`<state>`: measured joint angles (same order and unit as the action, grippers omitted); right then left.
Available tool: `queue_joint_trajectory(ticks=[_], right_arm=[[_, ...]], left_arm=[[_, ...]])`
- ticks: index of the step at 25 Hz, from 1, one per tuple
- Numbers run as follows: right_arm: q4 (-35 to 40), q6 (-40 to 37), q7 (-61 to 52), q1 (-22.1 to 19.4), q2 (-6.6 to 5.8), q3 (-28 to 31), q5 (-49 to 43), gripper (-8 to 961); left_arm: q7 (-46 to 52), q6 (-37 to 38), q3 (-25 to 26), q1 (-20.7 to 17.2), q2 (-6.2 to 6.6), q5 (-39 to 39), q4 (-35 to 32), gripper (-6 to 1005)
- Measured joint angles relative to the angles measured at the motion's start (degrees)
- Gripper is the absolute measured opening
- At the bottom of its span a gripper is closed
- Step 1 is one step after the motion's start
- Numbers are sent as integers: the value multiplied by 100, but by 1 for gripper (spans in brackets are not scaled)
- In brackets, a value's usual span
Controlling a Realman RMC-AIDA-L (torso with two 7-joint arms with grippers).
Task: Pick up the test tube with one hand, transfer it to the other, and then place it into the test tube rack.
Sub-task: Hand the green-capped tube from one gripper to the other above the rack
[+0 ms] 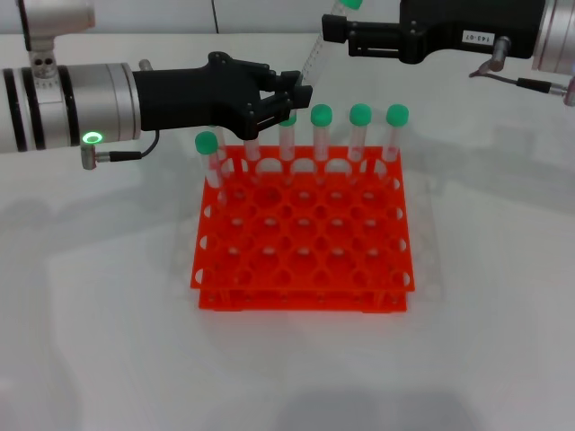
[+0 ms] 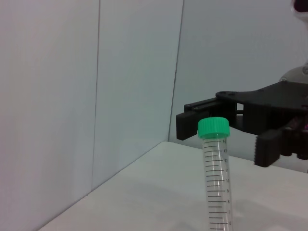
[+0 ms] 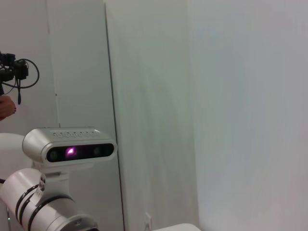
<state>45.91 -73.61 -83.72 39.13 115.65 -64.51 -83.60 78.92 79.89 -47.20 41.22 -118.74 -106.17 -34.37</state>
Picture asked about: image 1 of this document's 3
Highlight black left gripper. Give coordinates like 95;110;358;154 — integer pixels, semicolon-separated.
132;51;314;140

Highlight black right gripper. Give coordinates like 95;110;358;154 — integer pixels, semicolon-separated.
322;0;547;64

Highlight green-capped tube black graduations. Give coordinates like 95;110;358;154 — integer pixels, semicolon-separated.
296;0;364;86

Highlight orange plastic test tube rack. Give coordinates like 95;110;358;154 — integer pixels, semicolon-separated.
189;144;417;314

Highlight left arm cable with connector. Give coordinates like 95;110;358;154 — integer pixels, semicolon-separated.
80;129;161;171

